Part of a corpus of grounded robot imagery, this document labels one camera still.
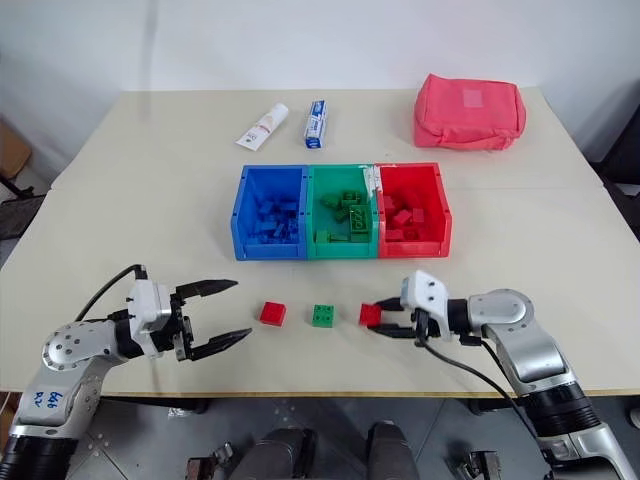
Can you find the large green toy block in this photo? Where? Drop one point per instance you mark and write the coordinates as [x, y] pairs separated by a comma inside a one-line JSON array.
[[360, 222]]

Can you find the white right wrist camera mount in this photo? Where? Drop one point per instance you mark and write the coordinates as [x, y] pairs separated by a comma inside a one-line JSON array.
[[425, 297]]

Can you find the metal foot bracket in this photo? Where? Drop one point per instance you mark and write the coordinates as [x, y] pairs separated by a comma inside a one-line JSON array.
[[210, 462], [480, 465]]

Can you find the pink fabric pouch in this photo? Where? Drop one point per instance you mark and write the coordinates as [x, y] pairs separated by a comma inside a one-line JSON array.
[[467, 112]]

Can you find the dark rounded robot leg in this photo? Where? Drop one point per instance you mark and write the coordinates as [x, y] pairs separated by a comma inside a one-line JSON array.
[[392, 452], [280, 455]]

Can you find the green plastic bin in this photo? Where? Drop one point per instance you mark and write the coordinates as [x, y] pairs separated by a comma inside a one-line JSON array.
[[340, 251]]

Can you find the white toothpaste tube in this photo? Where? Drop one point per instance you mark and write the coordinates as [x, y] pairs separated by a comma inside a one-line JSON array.
[[261, 127]]

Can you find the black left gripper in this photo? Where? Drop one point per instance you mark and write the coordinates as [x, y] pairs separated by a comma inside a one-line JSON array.
[[183, 330]]

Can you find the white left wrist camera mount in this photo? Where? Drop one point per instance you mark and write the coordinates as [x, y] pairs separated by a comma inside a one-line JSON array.
[[147, 307]]

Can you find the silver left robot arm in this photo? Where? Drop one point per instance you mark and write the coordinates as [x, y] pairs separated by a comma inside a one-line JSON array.
[[75, 350]]

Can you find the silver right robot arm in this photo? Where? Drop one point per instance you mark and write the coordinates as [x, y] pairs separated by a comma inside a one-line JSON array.
[[530, 345]]

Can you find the blue plastic bin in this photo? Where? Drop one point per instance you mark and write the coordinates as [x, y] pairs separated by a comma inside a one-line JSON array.
[[250, 250]]

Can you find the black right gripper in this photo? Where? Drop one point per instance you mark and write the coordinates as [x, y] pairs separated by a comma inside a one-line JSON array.
[[421, 325]]

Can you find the brown cardboard box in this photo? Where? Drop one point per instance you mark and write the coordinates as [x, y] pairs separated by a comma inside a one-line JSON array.
[[12, 152]]

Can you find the blue and white carton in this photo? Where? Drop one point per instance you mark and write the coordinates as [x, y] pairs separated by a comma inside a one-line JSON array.
[[316, 125]]

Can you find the red plastic bin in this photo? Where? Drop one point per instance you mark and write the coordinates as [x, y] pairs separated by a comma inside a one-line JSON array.
[[415, 249]]

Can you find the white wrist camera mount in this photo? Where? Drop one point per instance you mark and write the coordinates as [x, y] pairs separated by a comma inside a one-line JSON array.
[[425, 297], [147, 307]]

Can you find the red toy block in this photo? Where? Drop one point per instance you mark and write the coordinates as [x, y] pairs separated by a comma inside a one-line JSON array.
[[401, 218], [390, 203], [273, 313], [369, 315], [419, 215], [395, 235]]

